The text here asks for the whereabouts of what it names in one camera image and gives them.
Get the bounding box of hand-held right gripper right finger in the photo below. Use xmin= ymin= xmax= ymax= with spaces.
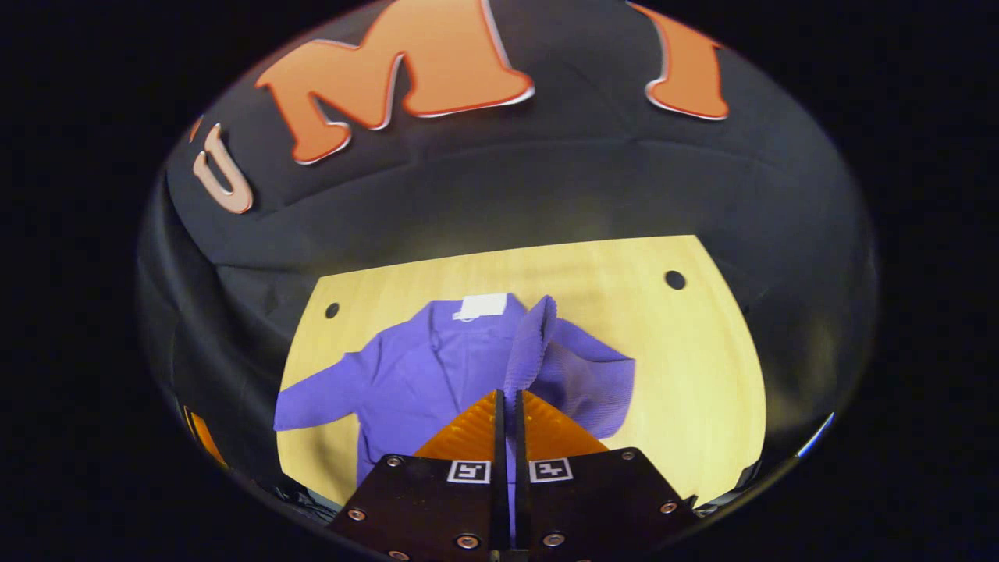
xmin=514 ymin=390 xmax=699 ymax=562

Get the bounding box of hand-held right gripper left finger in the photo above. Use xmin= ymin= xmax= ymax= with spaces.
xmin=328 ymin=390 xmax=502 ymax=562

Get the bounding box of purple shirt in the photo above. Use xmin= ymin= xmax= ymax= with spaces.
xmin=273 ymin=293 xmax=637 ymax=547

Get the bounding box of black backdrop cloth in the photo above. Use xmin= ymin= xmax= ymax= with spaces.
xmin=137 ymin=0 xmax=879 ymax=508

